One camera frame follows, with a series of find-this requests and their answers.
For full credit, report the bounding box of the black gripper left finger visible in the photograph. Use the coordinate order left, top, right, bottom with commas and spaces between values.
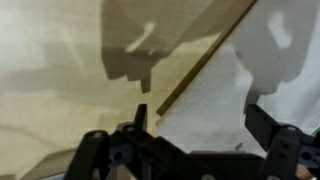
63, 104, 186, 180

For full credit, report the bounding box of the white paper bag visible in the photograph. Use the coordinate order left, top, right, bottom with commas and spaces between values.
157, 0, 320, 154

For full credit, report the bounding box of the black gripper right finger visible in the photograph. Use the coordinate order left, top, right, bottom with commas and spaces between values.
245, 104, 320, 180

